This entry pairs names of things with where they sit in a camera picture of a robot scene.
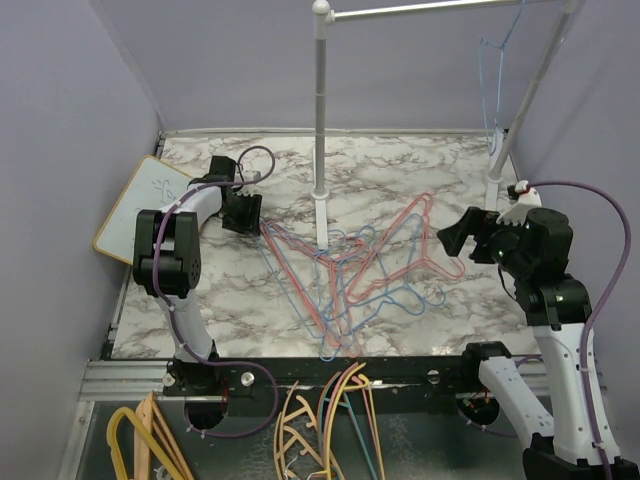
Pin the yellow hanger lower left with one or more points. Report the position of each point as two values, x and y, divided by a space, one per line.
121 462

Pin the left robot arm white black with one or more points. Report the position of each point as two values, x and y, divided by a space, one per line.
167 255

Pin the teal plastic hanger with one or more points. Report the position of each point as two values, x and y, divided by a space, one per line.
323 424

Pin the white clothes rack frame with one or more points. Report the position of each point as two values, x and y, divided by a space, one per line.
324 16

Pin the tan plastic hanger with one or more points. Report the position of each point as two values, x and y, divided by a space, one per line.
294 427

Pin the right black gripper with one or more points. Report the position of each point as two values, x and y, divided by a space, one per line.
456 236

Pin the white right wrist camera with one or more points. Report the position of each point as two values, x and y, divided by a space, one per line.
523 198

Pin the yellow plastic hanger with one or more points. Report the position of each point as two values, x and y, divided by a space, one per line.
328 389

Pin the pink plastic hanger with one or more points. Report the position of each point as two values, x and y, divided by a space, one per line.
352 379

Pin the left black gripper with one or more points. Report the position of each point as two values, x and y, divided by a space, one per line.
250 221

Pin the wooden hanger lower left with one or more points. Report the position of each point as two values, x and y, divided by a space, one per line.
148 411

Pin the black front rail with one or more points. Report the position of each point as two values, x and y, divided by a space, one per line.
407 384

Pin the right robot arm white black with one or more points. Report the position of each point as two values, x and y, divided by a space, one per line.
570 439

